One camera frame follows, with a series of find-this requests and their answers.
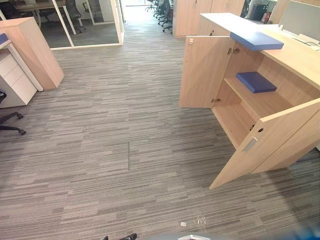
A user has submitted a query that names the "black office chair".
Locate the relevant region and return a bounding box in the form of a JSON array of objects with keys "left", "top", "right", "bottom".
[{"left": 157, "top": 0, "right": 174, "bottom": 35}]

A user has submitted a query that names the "black mesh meeting chair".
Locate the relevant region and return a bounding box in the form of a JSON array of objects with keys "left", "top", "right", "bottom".
[{"left": 65, "top": 0, "right": 86, "bottom": 34}]

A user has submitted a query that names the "tall wood wall cabinet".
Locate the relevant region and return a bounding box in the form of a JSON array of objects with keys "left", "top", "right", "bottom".
[{"left": 172, "top": 0, "right": 246, "bottom": 39}]

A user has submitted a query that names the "silver recessed door handle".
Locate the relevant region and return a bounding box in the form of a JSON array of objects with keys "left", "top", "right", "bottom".
[{"left": 243, "top": 137, "right": 259, "bottom": 153}]

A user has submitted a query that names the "dark blue file folder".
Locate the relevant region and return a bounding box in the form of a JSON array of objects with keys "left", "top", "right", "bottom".
[{"left": 235, "top": 71, "right": 278, "bottom": 94}]

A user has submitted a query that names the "wood cabinet door with latch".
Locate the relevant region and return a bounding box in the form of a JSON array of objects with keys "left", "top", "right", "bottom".
[{"left": 178, "top": 35, "right": 236, "bottom": 109}]

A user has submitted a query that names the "light blue file folder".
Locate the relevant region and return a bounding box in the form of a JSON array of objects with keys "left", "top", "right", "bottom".
[{"left": 229, "top": 31, "right": 285, "bottom": 52}]

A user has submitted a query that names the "white framed glass partition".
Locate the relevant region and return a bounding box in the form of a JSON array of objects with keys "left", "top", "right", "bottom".
[{"left": 0, "top": 0, "right": 125, "bottom": 51}]

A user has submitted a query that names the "black office chair base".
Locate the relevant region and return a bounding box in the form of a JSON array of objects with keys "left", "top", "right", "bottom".
[{"left": 0, "top": 90, "right": 27, "bottom": 136}]

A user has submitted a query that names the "robot dark foot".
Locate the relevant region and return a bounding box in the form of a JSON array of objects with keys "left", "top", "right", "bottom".
[{"left": 102, "top": 233, "right": 138, "bottom": 240}]

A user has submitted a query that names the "white keyboard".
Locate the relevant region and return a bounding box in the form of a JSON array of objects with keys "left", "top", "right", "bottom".
[{"left": 295, "top": 33, "right": 320, "bottom": 47}]

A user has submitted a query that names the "wood cabinet door with handle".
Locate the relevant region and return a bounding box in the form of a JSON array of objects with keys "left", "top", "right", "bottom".
[{"left": 209, "top": 98, "right": 320, "bottom": 190}]

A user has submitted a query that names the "grey desk divider screen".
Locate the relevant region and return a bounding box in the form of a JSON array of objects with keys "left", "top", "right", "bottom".
[{"left": 278, "top": 0, "right": 320, "bottom": 42}]

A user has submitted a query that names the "light wood office cabinet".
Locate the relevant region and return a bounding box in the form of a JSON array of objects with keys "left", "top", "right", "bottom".
[{"left": 199, "top": 12, "right": 320, "bottom": 175}]

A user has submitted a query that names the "white drawer pedestal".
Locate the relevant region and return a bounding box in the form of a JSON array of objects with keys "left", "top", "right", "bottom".
[{"left": 0, "top": 51, "right": 38, "bottom": 109}]

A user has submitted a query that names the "light wood side cabinet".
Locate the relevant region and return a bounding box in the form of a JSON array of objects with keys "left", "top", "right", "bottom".
[{"left": 0, "top": 16, "right": 65, "bottom": 90}]

